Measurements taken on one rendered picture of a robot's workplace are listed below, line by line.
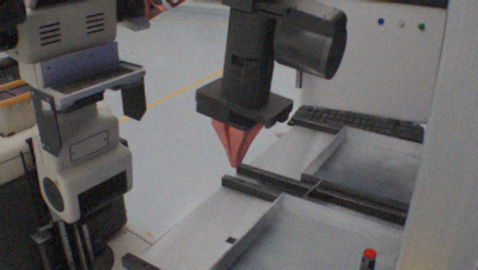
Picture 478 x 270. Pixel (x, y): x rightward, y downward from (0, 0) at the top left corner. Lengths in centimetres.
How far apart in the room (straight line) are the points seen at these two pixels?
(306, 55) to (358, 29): 96
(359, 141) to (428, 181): 77
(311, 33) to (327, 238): 43
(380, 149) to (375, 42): 42
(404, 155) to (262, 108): 63
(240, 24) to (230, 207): 45
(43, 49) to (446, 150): 90
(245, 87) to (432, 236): 25
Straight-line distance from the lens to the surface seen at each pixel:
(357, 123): 134
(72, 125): 119
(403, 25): 137
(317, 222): 81
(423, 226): 36
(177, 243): 77
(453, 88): 31
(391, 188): 94
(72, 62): 108
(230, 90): 49
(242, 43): 47
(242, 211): 83
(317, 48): 43
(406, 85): 142
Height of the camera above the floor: 137
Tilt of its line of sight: 26 degrees down
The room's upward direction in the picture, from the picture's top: straight up
